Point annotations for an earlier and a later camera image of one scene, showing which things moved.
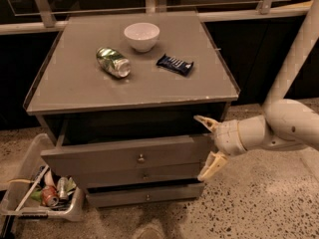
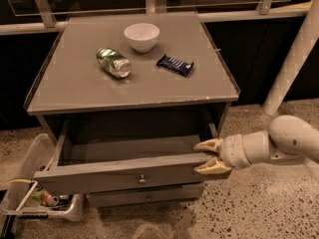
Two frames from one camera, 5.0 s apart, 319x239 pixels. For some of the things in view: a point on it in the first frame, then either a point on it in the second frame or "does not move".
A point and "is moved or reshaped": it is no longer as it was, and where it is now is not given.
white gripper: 226,137 -> 232,150
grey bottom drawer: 118,198 does not move
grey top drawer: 129,143 is moved or reshaped
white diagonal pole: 305,40 does not move
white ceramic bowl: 143,36 does not move
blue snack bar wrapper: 175,65 does not move
